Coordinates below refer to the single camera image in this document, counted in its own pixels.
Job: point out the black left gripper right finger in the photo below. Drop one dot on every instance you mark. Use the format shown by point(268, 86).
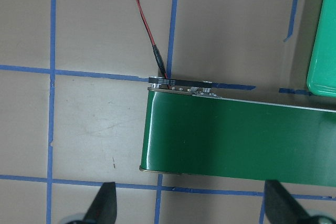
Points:
point(281, 207)

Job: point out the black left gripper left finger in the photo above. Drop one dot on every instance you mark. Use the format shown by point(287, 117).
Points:
point(103, 209)

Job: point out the green conveyor belt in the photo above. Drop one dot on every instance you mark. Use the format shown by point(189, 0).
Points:
point(189, 130)

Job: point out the green plastic tray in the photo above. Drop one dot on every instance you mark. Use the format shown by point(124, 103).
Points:
point(321, 73)

